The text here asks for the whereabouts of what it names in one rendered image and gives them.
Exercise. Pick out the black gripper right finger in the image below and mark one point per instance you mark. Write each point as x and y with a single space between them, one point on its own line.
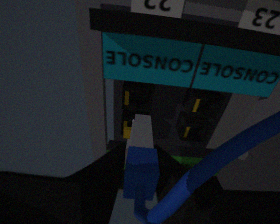
210 205

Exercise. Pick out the blue cable with plug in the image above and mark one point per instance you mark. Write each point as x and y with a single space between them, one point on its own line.
142 168

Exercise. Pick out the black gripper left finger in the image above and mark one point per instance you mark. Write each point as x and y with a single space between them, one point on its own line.
85 197

